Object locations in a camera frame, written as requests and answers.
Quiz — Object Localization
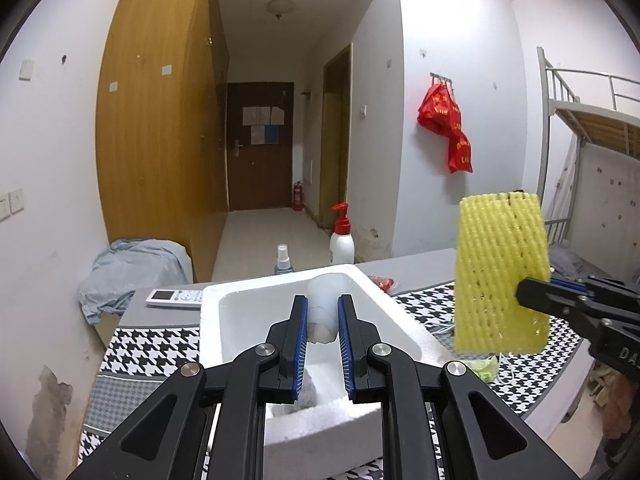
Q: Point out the dark brown door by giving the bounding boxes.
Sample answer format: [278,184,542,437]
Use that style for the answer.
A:
[227,81,294,212]

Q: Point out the clear spray bottle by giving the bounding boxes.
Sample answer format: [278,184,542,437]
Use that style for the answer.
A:
[274,243,295,276]

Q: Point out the white red-capped pump bottle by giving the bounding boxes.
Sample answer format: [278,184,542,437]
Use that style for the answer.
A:
[329,202,356,265]

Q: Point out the white hanging cloth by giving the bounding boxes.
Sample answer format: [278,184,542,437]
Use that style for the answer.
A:
[545,135,581,246]

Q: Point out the double wall switch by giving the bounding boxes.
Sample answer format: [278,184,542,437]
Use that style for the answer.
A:
[0,187,25,221]

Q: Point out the wooden door frame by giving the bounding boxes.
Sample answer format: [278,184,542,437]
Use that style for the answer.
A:
[320,44,353,231]

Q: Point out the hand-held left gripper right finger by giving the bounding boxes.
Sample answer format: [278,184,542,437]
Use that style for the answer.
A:
[337,294,583,480]

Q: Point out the metal bunk bed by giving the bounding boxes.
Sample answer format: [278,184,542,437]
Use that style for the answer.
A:
[536,46,640,281]

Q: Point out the grey cloth on bunk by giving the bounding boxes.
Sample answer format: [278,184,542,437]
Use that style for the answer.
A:
[547,247,583,273]

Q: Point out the green plastic packet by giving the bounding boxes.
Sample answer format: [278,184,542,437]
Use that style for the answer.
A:
[452,352,501,383]

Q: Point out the wooden wardrobe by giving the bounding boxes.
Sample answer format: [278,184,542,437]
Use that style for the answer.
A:
[95,0,231,283]

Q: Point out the white foam box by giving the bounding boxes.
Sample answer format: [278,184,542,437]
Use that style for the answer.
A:
[199,263,453,466]

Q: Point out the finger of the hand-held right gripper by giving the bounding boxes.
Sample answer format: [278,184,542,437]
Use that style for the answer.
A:
[550,274,608,292]
[516,278,601,316]

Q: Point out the white foam fruit net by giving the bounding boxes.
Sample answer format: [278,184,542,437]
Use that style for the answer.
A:
[306,274,346,345]

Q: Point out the grey-blue crumpled clothes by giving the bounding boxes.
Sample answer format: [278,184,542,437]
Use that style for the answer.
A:
[79,239,191,325]

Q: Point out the grey houndstooth tablecloth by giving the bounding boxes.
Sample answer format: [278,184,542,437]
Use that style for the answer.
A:
[75,247,596,480]

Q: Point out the red plastic bag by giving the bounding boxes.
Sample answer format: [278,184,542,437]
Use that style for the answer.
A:
[446,130,473,174]
[417,84,462,138]

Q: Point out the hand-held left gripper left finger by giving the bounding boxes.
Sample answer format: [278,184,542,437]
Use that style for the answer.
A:
[65,295,310,480]

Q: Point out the yellow foam fruit net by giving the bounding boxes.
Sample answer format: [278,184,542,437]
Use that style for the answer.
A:
[454,191,552,356]

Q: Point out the white remote control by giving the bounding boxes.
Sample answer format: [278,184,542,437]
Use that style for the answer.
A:
[146,289,205,309]

